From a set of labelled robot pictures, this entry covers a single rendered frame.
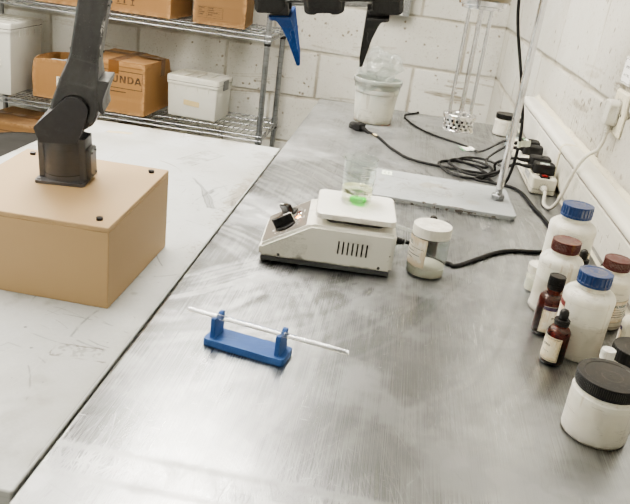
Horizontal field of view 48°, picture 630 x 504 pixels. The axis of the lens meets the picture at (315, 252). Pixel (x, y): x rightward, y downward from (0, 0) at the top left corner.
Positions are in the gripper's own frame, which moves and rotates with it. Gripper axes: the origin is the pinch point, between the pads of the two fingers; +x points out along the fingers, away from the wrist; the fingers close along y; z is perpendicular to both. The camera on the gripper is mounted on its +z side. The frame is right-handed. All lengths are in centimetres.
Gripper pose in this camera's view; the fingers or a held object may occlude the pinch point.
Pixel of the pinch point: (329, 39)
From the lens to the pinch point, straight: 97.7
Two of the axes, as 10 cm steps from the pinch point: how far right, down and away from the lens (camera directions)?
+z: -0.9, 5.3, -8.4
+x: 0.1, 8.5, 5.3
